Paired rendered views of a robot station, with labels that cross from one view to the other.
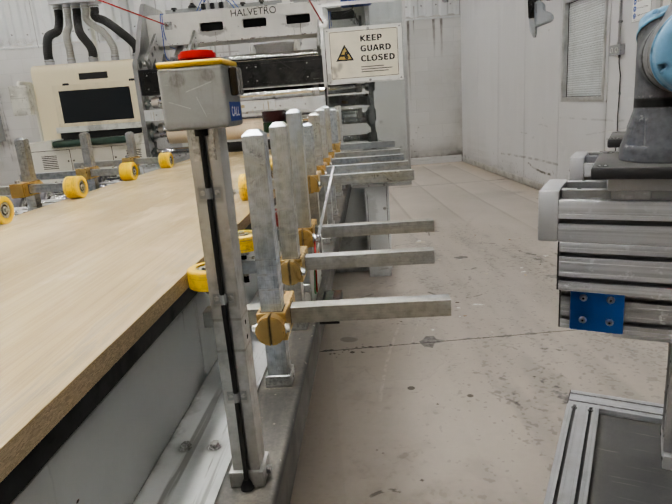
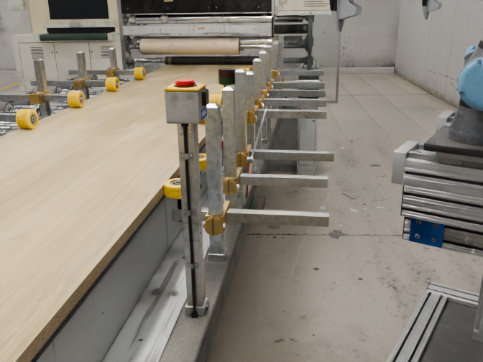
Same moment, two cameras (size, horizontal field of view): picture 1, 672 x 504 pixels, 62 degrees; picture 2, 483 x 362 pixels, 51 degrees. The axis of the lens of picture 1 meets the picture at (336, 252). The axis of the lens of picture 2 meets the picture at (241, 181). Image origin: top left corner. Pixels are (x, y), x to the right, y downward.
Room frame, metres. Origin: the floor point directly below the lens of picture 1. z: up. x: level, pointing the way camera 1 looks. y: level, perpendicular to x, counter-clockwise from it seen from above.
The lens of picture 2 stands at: (-0.37, -0.05, 1.38)
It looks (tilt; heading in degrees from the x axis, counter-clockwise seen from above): 19 degrees down; 4
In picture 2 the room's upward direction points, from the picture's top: 1 degrees counter-clockwise
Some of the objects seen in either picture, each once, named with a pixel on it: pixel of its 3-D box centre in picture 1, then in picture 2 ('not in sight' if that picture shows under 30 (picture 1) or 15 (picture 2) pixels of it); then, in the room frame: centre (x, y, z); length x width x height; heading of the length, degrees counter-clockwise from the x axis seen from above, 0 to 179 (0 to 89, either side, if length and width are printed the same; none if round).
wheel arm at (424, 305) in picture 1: (326, 311); (249, 217); (0.94, 0.03, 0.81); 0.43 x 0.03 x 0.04; 86
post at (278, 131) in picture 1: (289, 238); (230, 163); (1.15, 0.10, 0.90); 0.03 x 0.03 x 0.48; 86
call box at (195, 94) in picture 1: (202, 98); (186, 104); (0.64, 0.13, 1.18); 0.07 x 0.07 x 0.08; 86
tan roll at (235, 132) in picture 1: (259, 127); (215, 46); (3.79, 0.44, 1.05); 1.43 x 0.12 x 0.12; 86
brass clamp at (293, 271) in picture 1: (293, 264); (231, 180); (1.18, 0.09, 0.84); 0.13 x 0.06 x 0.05; 176
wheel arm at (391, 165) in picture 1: (335, 169); (269, 101); (1.94, -0.02, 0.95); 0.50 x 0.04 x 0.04; 86
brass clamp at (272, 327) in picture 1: (276, 316); (218, 217); (0.93, 0.11, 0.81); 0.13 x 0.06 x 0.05; 176
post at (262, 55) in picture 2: (324, 173); (262, 100); (2.15, 0.02, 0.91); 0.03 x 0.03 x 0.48; 86
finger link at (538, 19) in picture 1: (540, 18); (431, 6); (1.65, -0.61, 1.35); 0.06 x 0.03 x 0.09; 61
